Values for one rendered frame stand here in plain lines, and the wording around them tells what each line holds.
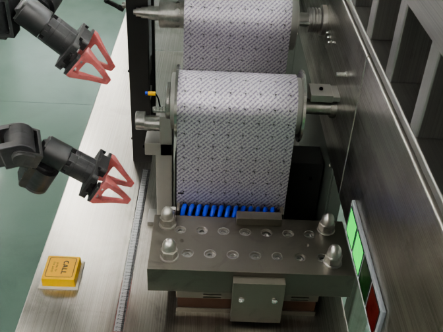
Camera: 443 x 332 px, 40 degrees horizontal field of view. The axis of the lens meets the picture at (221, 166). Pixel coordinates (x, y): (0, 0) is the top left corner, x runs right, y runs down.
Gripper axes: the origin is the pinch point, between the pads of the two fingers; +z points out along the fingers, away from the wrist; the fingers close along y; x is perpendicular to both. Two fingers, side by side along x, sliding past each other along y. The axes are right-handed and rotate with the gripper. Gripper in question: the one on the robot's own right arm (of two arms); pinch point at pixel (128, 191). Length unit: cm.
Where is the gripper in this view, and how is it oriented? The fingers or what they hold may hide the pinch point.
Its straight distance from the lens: 131.7
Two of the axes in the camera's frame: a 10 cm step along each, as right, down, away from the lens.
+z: 8.2, 4.7, 3.2
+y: 0.0, 5.7, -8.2
